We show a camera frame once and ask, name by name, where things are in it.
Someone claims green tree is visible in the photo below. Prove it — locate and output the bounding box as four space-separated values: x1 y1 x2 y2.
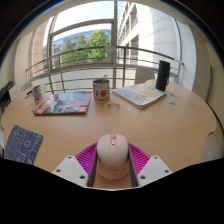
60 29 111 66

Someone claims black office printer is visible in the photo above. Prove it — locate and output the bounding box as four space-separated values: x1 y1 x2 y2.
0 80 16 114

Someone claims blue-grey patterned mouse pad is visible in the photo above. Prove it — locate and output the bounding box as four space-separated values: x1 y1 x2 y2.
3 124 44 166

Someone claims beige computer mouse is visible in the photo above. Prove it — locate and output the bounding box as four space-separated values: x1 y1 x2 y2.
95 133 130 181

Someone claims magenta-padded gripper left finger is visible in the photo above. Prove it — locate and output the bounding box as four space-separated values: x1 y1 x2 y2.
51 142 99 188

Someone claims white chair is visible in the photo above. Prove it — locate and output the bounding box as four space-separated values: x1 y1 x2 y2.
134 66 157 85
18 81 34 94

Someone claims metal balcony railing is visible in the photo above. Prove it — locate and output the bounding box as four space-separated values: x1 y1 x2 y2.
25 45 185 93

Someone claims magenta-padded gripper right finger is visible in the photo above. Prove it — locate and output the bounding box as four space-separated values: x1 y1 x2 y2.
127 143 173 188

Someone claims white illustrated booklet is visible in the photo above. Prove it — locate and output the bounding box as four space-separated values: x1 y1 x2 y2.
111 83 168 110

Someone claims red and grey magazine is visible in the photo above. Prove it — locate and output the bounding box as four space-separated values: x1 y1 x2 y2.
33 91 93 116

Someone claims black cylindrical bottle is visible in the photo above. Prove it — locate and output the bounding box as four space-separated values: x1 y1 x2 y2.
155 59 171 92

